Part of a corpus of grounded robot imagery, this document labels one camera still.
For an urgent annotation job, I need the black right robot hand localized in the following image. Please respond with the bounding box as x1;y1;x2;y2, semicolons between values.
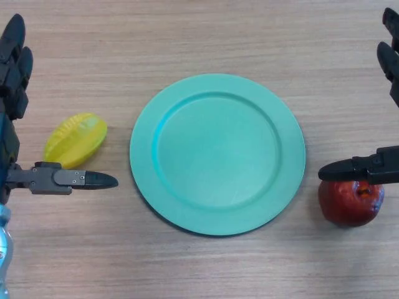
317;7;399;186

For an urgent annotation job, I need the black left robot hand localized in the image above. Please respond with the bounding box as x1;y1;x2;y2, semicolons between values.
0;13;120;205

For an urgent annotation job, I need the yellow starfruit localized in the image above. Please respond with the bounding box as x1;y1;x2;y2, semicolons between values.
42;112;108;170

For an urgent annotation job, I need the green round plate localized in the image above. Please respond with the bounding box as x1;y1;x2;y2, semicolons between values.
129;73;307;237

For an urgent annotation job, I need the red apple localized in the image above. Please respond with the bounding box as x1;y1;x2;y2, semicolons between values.
317;178;385;227

